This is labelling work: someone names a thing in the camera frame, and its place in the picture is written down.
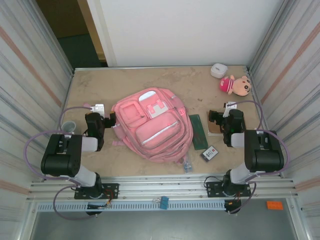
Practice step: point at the green pencil case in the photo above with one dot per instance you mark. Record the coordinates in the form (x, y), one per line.
(198, 132)

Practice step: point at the pink school backpack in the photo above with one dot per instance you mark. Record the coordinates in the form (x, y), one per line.
(152, 130)

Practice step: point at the clear plastic pen pack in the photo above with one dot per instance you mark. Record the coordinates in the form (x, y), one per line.
(187, 166)

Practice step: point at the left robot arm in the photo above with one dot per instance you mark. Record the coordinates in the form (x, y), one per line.
(60, 160)

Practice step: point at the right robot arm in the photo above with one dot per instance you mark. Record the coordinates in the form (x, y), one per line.
(265, 155)

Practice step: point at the black white card pack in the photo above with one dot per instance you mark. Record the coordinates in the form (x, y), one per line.
(209, 154)

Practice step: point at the grey plastic cup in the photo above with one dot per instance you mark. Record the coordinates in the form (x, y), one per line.
(68, 127)

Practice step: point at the plush doll pink outfit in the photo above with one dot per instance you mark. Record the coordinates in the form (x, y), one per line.
(235, 85)

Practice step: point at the small white case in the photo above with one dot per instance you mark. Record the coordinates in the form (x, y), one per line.
(218, 70)

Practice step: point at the orange toy brick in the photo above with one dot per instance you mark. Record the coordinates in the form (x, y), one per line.
(275, 205)

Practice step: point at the blue binder clip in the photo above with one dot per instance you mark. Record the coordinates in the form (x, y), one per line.
(163, 202)

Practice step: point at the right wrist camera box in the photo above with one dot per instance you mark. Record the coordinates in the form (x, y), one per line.
(229, 108)

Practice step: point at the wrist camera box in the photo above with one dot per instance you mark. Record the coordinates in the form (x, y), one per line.
(229, 108)
(97, 109)

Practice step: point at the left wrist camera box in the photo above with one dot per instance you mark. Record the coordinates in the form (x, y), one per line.
(97, 109)

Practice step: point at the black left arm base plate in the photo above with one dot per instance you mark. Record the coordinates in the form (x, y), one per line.
(111, 190)

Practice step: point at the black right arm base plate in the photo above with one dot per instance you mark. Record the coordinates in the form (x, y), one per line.
(212, 188)

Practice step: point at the aluminium rail frame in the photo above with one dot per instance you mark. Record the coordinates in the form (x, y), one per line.
(162, 186)

